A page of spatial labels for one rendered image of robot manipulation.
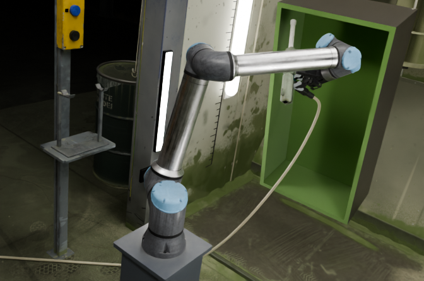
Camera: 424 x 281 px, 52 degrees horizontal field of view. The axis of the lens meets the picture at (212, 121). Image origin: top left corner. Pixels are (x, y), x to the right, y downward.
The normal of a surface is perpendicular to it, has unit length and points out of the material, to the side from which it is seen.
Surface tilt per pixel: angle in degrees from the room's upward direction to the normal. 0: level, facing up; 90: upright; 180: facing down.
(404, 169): 57
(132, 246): 0
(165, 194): 5
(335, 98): 102
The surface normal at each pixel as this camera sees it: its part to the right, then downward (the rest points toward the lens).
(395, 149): -0.44, -0.32
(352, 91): -0.60, 0.41
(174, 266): 0.14, -0.92
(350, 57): 0.33, 0.38
